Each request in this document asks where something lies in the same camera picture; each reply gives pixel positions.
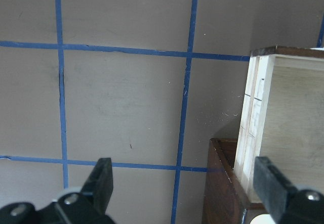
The dark brown wooden cabinet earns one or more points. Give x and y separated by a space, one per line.
224 199

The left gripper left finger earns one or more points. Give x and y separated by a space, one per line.
98 187

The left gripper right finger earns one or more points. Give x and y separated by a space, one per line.
272 187

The open wooden drawer white handle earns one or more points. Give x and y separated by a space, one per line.
282 116

